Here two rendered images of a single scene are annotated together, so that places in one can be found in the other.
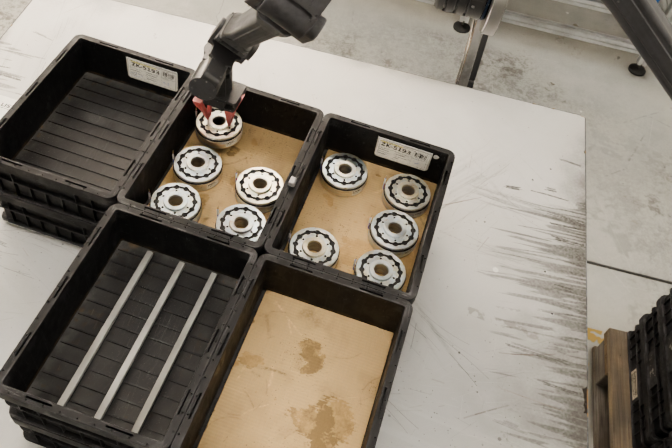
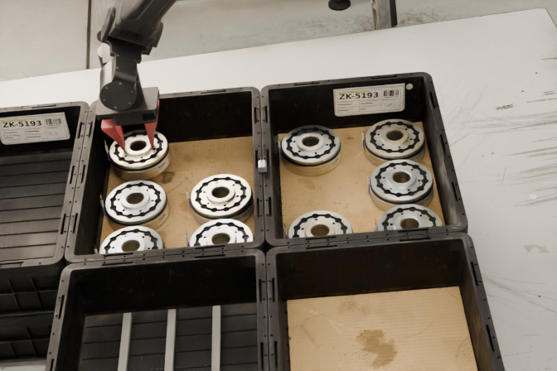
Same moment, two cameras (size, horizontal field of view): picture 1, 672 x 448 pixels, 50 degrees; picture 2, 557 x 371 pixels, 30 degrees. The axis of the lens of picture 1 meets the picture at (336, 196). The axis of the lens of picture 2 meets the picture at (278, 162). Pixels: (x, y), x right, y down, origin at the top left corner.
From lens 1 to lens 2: 0.39 m
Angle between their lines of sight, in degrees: 11
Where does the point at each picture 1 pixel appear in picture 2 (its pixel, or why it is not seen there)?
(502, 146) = (469, 70)
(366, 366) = (447, 331)
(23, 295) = not seen: outside the picture
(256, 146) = (192, 161)
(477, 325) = (544, 260)
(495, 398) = not seen: outside the picture
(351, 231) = (351, 204)
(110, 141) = (15, 221)
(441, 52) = not seen: hidden behind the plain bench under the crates
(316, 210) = (299, 199)
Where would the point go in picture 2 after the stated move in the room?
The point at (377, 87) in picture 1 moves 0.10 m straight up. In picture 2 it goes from (293, 65) to (289, 26)
